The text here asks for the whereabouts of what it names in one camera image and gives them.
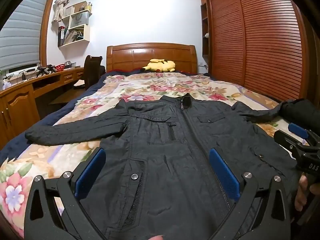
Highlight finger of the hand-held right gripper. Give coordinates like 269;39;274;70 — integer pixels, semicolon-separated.
273;130;304;159
287;122;312;145

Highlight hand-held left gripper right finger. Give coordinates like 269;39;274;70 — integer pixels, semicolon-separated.
209;148;292;240

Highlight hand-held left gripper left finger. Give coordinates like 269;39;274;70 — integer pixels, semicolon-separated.
24;147;110;240

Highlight black jacket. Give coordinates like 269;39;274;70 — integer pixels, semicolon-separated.
25;93;300;240

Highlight folded dark clothes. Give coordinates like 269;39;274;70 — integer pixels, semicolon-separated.
280;99;320;130

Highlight person's right hand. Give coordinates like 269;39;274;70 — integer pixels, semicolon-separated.
294;174;310;212

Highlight wooden louvered wardrobe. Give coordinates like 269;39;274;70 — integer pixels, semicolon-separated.
199;0;320;105

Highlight wooden desk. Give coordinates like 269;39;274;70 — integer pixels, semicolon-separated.
0;66;85;150

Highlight dark chair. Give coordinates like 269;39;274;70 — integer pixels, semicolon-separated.
74;55;106;90

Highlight floral blanket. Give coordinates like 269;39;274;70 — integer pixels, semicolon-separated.
0;72;310;238

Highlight black device on desk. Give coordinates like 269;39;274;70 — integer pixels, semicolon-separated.
37;65;57;77

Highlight wooden bed headboard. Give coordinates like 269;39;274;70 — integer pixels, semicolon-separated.
106;42;198;74

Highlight yellow plush toy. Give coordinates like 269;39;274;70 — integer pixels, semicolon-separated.
142;58;176;73

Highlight black binders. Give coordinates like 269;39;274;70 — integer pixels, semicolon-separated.
58;26;66;47

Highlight white paper bag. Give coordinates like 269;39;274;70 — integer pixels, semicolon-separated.
70;11;89;28

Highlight grey window blind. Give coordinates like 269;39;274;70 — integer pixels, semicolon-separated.
0;0;54;72

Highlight white hanging cloth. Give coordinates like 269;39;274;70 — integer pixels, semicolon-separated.
52;0;77;23

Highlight white wall shelf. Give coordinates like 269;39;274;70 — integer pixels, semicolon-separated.
52;1;93;47

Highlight wooden window frame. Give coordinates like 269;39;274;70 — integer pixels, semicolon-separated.
39;0;59;67

